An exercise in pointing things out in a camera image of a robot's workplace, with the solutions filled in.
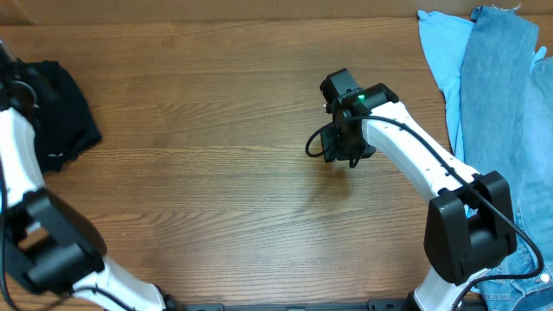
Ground black t-shirt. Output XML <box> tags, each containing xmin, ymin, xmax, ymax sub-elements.
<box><xmin>17</xmin><ymin>60</ymin><xmax>102</xmax><ymax>174</ymax></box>

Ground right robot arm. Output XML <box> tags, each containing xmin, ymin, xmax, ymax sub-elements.
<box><xmin>320</xmin><ymin>69</ymin><xmax>516</xmax><ymax>310</ymax></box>

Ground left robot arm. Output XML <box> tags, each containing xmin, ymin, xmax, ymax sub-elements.
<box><xmin>1</xmin><ymin>50</ymin><xmax>182</xmax><ymax>311</ymax></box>

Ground light blue t-shirt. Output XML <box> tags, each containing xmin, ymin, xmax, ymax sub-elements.
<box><xmin>417</xmin><ymin>10</ymin><xmax>474</xmax><ymax>162</ymax></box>

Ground blue denim jeans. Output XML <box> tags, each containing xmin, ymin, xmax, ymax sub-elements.
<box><xmin>461</xmin><ymin>6</ymin><xmax>552</xmax><ymax>310</ymax></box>

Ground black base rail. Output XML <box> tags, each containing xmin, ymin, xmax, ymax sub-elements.
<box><xmin>182</xmin><ymin>298</ymin><xmax>417</xmax><ymax>311</ymax></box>

